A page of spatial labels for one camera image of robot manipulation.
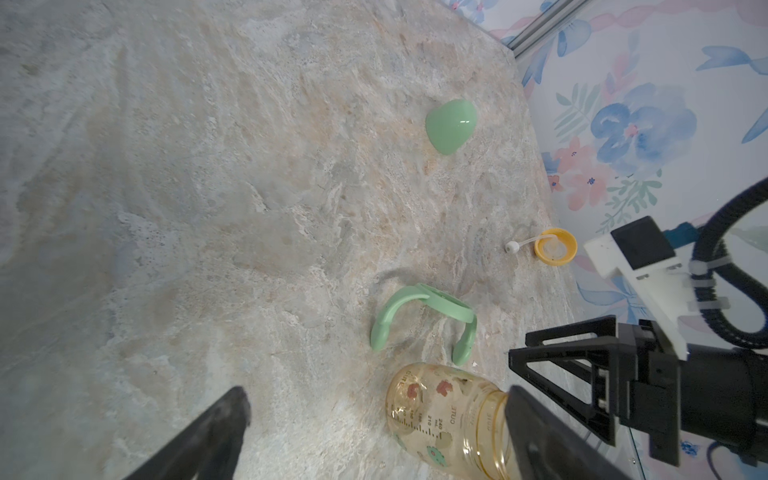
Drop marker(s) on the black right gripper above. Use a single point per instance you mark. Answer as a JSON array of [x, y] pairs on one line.
[[571, 365]]

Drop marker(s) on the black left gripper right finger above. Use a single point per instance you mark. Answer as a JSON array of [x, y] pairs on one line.
[[546, 448]]

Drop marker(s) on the amber baby bottle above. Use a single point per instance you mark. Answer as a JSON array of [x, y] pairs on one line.
[[452, 420]]

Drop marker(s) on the green dome bottle cap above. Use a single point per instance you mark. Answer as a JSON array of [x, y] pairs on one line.
[[450, 125]]

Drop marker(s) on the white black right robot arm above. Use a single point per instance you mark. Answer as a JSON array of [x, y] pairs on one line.
[[723, 397]]

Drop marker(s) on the yellow screw collar with straw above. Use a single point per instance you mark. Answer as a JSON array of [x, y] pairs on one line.
[[555, 246]]

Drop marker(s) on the aluminium corner post right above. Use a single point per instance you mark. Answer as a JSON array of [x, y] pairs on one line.
[[543, 25]]

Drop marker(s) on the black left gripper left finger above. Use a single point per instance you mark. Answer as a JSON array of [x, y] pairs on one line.
[[208, 448]]

